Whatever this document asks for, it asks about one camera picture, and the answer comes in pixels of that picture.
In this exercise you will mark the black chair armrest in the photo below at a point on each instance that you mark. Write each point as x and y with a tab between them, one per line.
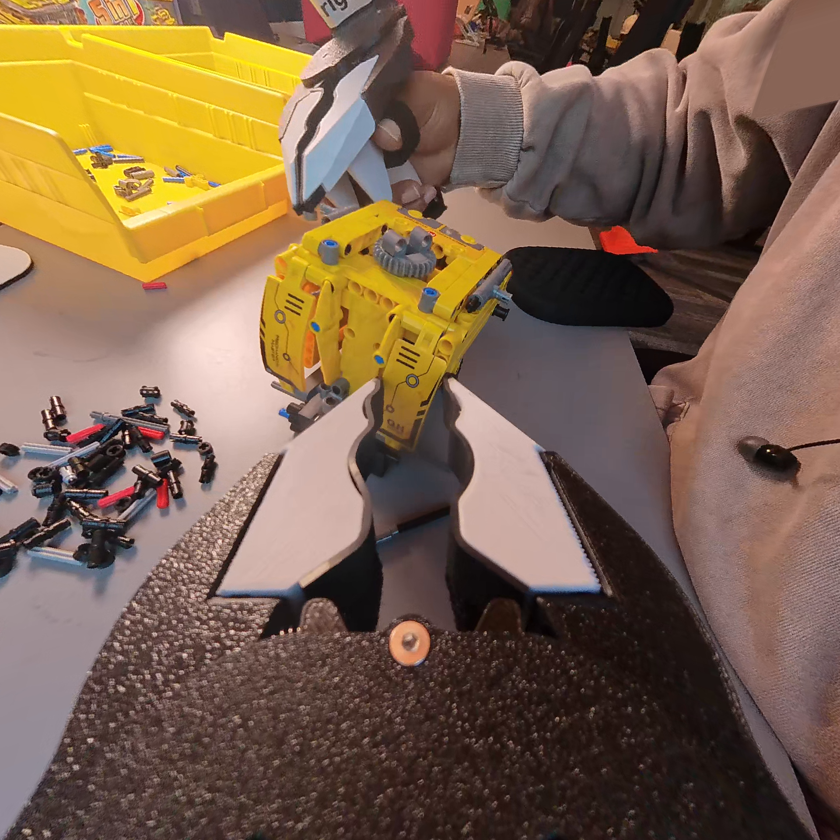
590	285

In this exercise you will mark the person's right forearm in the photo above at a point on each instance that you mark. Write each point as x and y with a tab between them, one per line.
623	138

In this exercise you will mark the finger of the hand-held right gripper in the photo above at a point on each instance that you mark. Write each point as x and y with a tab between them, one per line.
334	144
292	138

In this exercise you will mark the orange traffic cone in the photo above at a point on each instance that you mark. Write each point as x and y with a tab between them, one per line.
623	241

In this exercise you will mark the grey desk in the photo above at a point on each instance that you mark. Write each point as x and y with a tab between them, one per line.
131	341

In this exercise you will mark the thin dark axle rod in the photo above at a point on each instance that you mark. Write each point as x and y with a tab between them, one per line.
413	525

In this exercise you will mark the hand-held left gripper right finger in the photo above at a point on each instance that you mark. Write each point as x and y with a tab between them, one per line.
518	518

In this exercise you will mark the heap of blue grey pins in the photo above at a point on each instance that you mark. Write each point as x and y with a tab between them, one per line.
131	177

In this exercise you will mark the red folded bag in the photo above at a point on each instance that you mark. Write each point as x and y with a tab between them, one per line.
433	26

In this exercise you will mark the blue toy kit box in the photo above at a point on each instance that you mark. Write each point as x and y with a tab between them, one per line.
98	10

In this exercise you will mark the yellow block toy model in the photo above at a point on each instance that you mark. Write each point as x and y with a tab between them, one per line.
380	308

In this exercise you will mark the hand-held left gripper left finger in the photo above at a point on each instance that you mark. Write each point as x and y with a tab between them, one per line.
308	518

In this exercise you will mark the person's right hand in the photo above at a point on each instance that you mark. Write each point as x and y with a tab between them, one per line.
426	124

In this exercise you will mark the black clip microphone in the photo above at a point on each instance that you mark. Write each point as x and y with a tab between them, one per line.
771	454

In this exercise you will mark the white book stand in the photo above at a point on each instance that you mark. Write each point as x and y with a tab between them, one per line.
13	266

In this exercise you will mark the yellow plastic parts bin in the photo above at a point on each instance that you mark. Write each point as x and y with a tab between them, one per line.
164	236
197	52

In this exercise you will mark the pile of small block pieces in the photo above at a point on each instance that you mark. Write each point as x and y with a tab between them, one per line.
98	472

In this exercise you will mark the beige hoodie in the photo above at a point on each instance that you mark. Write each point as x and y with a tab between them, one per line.
754	492

